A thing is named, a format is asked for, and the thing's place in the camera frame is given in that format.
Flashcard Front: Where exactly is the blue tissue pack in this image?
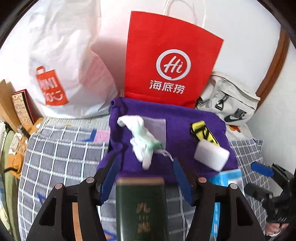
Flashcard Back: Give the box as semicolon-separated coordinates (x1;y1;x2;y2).
209;169;245;240

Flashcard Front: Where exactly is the white and green sock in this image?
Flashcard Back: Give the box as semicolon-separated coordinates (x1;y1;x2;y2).
117;115;173;170

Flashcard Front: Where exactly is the person's right hand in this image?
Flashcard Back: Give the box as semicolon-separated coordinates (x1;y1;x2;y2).
265;222;289;236

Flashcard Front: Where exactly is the white sponge block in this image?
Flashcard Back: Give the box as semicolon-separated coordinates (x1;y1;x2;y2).
194;140;230;172

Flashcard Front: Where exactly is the grey checked bed sheet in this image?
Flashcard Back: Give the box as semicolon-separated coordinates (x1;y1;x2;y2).
18;116;270;240

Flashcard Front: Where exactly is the dark green tin box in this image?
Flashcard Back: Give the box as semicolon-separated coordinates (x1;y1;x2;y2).
115;177;169;241

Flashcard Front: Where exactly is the grey Nike bag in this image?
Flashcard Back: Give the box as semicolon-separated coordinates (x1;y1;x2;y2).
196;72;260;126

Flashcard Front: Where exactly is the yellow black packet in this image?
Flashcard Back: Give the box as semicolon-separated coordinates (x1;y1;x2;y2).
190;120;220;146

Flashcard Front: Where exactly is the translucent plastic pouch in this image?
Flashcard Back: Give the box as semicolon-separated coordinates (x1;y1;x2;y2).
142;116;167;148

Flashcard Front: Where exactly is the patterned book box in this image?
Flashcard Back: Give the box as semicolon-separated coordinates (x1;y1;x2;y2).
11;89;35;126

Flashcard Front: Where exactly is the wooden bedside furniture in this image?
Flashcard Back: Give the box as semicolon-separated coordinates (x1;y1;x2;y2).
0;79;45;179

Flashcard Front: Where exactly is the white Miniso plastic bag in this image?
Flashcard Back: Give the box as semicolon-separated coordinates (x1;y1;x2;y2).
29;1;118;119

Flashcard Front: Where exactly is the red Haidilao paper bag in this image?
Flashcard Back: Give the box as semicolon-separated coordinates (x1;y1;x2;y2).
124;1;223;108

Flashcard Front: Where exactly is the brown wooden door frame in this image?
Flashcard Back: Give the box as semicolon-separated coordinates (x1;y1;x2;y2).
256;27;290;108

